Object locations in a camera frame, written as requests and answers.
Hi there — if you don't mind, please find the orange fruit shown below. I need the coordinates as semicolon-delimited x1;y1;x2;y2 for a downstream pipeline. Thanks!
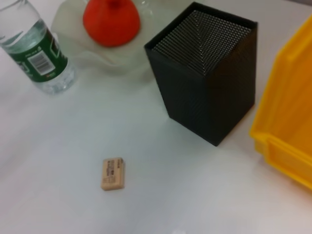
82;0;141;48

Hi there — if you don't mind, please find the clear bottle with green label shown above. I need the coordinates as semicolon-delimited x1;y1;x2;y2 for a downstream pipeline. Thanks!
0;0;77;97

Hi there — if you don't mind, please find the black mesh pen holder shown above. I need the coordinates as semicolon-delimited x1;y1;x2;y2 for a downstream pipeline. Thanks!
143;1;258;147

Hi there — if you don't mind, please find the pale green glass fruit plate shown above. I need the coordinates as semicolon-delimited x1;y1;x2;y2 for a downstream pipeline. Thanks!
50;0;158;77

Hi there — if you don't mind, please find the small tan eraser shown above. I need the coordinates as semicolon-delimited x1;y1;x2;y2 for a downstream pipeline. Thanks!
100;157;126;191

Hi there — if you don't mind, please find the yellow plastic bin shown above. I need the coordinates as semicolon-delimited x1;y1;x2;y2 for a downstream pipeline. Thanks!
249;14;312;191

